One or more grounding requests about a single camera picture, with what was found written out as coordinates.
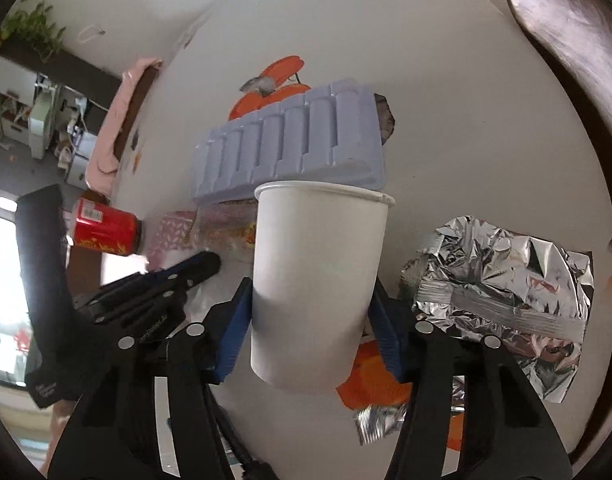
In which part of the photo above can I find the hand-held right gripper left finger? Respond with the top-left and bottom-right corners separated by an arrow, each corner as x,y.
46,277 -> 253,480

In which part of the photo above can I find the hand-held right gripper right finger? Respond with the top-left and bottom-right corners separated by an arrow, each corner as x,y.
368,280 -> 571,480

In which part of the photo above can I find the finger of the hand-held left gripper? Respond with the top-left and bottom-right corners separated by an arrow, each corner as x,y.
78,289 -> 187,350
98,252 -> 221,311

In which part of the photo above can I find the red drink can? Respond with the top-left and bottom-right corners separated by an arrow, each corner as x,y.
71,197 -> 144,256

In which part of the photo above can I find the white paper cup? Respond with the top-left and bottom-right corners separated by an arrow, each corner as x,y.
250,181 -> 397,392

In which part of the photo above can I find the pink foil snack bag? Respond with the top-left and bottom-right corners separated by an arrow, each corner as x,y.
146,202 -> 259,266

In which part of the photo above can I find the small crumpled foil piece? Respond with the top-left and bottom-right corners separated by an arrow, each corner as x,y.
356,402 -> 411,446

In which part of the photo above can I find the crumpled aluminium foil sheet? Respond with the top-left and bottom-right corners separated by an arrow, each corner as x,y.
401,215 -> 595,403

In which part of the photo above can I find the pink cloth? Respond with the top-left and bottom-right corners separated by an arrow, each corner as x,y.
85,57 -> 164,196

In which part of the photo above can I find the lavender plastic tray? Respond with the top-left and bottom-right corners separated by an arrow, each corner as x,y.
191,77 -> 387,206

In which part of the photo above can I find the white cabinet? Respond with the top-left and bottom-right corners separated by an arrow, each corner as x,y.
0,55 -> 112,186

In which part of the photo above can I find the green houseplant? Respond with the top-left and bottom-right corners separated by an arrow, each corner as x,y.
0,0 -> 67,61

